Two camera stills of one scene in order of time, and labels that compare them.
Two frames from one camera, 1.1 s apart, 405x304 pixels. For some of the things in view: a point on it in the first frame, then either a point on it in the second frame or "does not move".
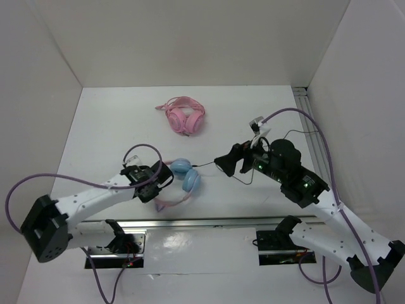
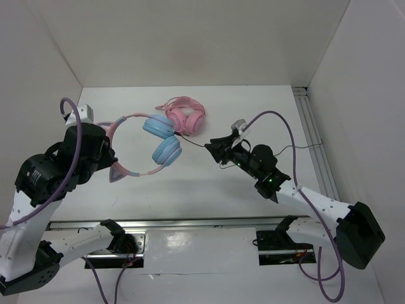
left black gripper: (155, 192) to (109, 158)
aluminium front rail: (215, 223) does not move
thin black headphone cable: (252, 166) to (234, 165)
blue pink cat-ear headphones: (191, 183) to (168, 151)
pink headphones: (185, 114) does not move
